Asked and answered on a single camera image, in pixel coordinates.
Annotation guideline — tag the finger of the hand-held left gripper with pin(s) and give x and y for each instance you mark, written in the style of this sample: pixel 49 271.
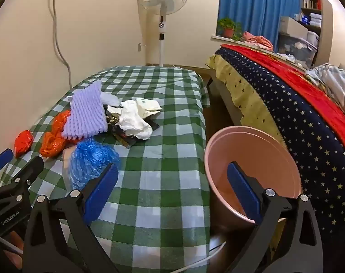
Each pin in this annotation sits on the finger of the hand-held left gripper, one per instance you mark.
pixel 30 167
pixel 1 160

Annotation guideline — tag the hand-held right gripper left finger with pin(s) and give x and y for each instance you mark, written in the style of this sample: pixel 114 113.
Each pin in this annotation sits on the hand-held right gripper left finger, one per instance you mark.
pixel 101 190

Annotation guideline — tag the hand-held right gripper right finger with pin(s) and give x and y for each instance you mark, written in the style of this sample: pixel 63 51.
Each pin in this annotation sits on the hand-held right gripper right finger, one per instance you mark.
pixel 243 193

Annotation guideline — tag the small orange plastic bag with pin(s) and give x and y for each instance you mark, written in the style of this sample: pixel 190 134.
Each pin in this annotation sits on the small orange plastic bag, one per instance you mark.
pixel 23 143

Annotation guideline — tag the large orange plastic bag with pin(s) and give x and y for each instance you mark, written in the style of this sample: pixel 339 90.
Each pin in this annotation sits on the large orange plastic bag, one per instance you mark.
pixel 53 145

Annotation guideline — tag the blue plastic bag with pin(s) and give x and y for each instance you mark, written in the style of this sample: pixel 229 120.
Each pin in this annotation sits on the blue plastic bag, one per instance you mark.
pixel 90 159

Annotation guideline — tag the pink bin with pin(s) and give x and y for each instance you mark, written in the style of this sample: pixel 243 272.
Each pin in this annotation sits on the pink bin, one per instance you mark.
pixel 246 148

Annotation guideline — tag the dark brown gold wrapper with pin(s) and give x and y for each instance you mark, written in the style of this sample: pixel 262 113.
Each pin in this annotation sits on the dark brown gold wrapper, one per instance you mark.
pixel 111 119

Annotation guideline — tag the white tissue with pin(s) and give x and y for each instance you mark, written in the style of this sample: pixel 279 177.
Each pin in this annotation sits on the white tissue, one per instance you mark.
pixel 132 122

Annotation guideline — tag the cream paper wrapper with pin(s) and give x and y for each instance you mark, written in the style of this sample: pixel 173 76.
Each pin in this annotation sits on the cream paper wrapper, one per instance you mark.
pixel 148 106

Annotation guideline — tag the person's left hand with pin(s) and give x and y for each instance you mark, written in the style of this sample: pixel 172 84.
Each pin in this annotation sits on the person's left hand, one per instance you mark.
pixel 15 240

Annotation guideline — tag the red and black packet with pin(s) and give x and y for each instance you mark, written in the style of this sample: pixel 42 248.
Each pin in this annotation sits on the red and black packet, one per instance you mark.
pixel 126 140

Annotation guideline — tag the green checked tablecloth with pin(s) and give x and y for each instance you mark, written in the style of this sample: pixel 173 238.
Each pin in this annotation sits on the green checked tablecloth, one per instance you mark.
pixel 161 148

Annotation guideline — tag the black rubber band strip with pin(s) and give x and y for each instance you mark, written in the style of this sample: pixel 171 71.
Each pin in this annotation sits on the black rubber band strip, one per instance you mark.
pixel 153 123

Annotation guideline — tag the yellow starred bedsheet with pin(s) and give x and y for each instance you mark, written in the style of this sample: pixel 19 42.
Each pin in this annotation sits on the yellow starred bedsheet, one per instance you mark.
pixel 246 99

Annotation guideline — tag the navy starred blanket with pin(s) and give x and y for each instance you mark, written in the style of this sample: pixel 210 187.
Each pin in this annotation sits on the navy starred blanket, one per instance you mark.
pixel 289 105

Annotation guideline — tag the red blanket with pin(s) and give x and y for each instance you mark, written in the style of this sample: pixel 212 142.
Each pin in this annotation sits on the red blanket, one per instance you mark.
pixel 303 82

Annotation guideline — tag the striped cloth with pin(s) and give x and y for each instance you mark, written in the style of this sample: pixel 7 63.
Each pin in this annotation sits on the striped cloth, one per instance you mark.
pixel 334 82

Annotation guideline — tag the pink clothes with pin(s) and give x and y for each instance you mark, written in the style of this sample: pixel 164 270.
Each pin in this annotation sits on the pink clothes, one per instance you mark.
pixel 259 42

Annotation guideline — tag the clear storage box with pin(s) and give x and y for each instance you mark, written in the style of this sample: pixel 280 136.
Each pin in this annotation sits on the clear storage box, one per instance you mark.
pixel 297 49

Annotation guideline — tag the white windowsill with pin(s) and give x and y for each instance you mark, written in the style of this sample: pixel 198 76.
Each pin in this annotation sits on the white windowsill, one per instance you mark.
pixel 226 38

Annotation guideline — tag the potted green plant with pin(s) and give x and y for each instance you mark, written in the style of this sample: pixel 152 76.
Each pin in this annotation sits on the potted green plant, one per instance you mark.
pixel 229 27

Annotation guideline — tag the white cardboard box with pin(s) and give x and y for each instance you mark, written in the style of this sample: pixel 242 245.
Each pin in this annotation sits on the white cardboard box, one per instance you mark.
pixel 291 25

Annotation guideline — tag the white standing fan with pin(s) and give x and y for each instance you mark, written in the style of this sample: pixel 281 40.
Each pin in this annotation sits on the white standing fan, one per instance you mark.
pixel 163 20

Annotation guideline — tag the blue curtain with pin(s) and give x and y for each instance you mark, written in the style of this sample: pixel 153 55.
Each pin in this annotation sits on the blue curtain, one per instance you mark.
pixel 254 5

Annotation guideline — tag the bookshelf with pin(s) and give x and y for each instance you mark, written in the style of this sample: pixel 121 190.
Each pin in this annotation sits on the bookshelf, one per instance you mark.
pixel 311 8

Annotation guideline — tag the white wall socket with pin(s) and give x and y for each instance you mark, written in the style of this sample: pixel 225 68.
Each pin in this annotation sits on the white wall socket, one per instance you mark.
pixel 139 47

